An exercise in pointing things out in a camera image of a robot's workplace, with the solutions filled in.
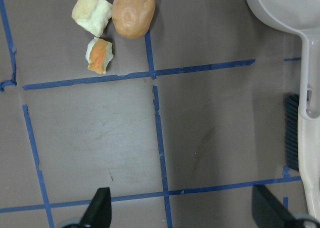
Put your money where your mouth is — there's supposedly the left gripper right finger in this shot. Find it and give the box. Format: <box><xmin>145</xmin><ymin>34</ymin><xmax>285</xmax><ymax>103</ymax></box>
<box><xmin>251</xmin><ymin>185</ymin><xmax>320</xmax><ymax>228</ymax></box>

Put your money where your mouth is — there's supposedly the small orange bread piece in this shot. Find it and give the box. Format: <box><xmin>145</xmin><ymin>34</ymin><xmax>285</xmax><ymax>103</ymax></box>
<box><xmin>85</xmin><ymin>37</ymin><xmax>114</xmax><ymax>75</ymax></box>

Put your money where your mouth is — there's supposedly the pale bread chunk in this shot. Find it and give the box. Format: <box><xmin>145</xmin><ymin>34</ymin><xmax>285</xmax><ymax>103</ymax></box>
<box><xmin>71</xmin><ymin>0</ymin><xmax>113</xmax><ymax>38</ymax></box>

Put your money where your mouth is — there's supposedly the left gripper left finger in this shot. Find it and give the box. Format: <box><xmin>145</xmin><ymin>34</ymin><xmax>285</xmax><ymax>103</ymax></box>
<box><xmin>57</xmin><ymin>187</ymin><xmax>112</xmax><ymax>228</ymax></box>

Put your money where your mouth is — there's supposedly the white hand brush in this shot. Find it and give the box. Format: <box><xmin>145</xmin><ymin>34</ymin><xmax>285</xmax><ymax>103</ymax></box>
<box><xmin>283</xmin><ymin>94</ymin><xmax>320</xmax><ymax>220</ymax></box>

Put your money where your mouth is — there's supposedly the round brown bread roll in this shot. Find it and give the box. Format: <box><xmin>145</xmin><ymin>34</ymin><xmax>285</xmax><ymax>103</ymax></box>
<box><xmin>112</xmin><ymin>0</ymin><xmax>156</xmax><ymax>39</ymax></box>

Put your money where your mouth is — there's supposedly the white plastic dustpan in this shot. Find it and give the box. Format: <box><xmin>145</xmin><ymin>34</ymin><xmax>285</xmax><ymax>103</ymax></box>
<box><xmin>243</xmin><ymin>0</ymin><xmax>320</xmax><ymax>119</ymax></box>

